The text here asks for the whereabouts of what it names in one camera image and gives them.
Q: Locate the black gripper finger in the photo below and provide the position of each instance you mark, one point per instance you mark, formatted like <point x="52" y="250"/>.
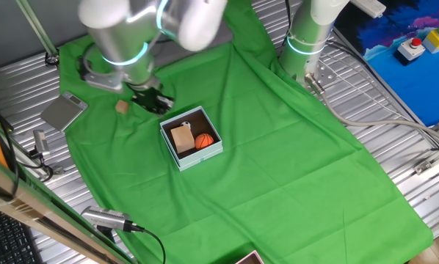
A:
<point x="166" y="104"/>
<point x="145" y="107"/>

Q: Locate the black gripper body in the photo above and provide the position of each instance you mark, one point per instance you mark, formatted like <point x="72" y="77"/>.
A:
<point x="146" y="95"/>

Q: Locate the small wooden cube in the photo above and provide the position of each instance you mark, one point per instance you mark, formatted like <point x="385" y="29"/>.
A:
<point x="122" y="106"/>

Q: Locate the large wooden block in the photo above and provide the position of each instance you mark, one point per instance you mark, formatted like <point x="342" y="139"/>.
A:
<point x="183" y="141"/>

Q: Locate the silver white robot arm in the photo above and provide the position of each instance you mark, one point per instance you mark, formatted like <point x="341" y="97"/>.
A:
<point x="113" y="40"/>

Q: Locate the pale blue gift box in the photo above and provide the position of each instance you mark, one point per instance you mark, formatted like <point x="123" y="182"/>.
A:
<point x="199" y="157"/>

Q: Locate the pink box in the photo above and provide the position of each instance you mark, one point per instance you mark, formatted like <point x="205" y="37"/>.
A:
<point x="249" y="258"/>

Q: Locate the mini soccer ball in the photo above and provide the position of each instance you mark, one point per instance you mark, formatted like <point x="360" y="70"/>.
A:
<point x="185" y="124"/>

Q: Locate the orange mini basketball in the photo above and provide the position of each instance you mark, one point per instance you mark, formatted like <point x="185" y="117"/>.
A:
<point x="204" y="141"/>

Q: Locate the silver digital scale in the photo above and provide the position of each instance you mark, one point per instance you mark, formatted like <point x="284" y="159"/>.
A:
<point x="63" y="111"/>

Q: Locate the pale metal rod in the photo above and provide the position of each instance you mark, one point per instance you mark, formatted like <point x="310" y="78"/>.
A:
<point x="36" y="27"/>

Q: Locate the green cloth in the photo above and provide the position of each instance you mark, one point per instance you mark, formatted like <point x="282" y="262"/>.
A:
<point x="278" y="183"/>

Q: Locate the black keyboard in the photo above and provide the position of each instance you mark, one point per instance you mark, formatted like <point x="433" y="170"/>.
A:
<point x="6" y="238"/>

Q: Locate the white power strip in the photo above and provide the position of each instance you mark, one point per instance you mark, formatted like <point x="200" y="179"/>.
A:
<point x="368" y="7"/>

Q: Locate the blue mat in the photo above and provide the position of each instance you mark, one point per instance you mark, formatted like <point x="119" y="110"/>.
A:
<point x="406" y="84"/>

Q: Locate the aluminium profile bar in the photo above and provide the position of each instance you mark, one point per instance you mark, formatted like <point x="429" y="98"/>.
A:
<point x="434" y="157"/>

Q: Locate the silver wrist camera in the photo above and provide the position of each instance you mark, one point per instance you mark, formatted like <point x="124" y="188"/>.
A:
<point x="102" y="82"/>

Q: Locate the small silver camera on mount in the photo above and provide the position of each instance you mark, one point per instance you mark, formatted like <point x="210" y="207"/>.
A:
<point x="41" y="143"/>

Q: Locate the ridged silver camera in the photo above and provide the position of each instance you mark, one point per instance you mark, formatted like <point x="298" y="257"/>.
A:
<point x="105" y="218"/>

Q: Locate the wooden frame beam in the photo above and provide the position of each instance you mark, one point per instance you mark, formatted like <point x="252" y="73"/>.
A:
<point x="39" y="220"/>

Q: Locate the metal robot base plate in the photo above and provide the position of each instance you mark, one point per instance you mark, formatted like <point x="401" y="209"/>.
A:
<point x="326" y="75"/>

